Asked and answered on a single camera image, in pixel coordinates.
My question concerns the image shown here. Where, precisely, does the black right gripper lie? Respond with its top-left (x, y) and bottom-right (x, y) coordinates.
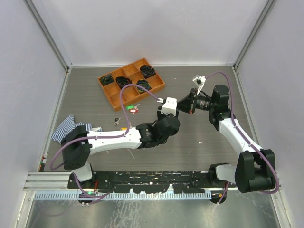
top-left (176, 88), bottom-right (216, 114)

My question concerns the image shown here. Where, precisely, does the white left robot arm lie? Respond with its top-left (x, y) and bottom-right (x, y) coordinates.
top-left (60, 106), bottom-right (180, 188)

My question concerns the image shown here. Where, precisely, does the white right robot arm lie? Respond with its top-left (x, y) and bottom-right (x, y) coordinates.
top-left (177, 85), bottom-right (279, 194)

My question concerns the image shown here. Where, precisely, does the key with red tag left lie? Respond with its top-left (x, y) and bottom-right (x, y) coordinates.
top-left (129, 109), bottom-right (138, 114)

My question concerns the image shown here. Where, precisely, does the blue yellow rolled tie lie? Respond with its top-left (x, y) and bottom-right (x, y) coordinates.
top-left (136, 79), bottom-right (152, 94)

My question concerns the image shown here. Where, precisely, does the black key fob key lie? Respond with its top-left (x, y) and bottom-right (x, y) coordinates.
top-left (114, 118), bottom-right (121, 126)

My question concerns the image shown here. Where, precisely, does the orange compartment tray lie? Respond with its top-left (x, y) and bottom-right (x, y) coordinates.
top-left (97, 58), bottom-right (166, 111)

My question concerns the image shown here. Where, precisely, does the dark rolled tie far left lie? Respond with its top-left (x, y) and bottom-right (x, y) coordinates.
top-left (99, 74), bottom-right (114, 86)

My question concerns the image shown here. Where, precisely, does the blue striped cloth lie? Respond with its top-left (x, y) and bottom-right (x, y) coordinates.
top-left (51, 114), bottom-right (103, 144)

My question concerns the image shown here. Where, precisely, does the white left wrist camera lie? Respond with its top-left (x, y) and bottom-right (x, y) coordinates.
top-left (157, 97), bottom-right (177, 115)

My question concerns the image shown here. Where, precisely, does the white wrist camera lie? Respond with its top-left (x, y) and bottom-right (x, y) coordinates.
top-left (192, 75), bottom-right (206, 94)
top-left (157, 97), bottom-right (177, 115)

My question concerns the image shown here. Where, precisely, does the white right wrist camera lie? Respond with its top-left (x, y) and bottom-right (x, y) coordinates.
top-left (192, 75), bottom-right (206, 94)

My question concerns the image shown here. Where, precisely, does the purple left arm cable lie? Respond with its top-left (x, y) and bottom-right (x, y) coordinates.
top-left (49, 83), bottom-right (164, 171)

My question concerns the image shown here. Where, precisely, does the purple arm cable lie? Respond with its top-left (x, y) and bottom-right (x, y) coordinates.
top-left (204, 72), bottom-right (280, 205)
top-left (49, 83), bottom-right (164, 171)

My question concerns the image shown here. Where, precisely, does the black mounting base plate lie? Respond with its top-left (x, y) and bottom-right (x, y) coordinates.
top-left (80, 171), bottom-right (224, 194)

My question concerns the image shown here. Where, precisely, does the slotted cable duct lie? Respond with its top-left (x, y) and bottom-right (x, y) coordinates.
top-left (33, 189), bottom-right (211, 200)

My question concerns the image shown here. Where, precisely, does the aluminium corner post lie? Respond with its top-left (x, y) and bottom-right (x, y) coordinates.
top-left (233, 0), bottom-right (276, 70)

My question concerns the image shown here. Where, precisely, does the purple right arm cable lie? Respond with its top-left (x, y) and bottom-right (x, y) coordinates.
top-left (204, 72), bottom-right (280, 205)

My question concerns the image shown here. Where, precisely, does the left aluminium frame post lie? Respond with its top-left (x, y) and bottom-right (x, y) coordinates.
top-left (23, 0), bottom-right (72, 71)

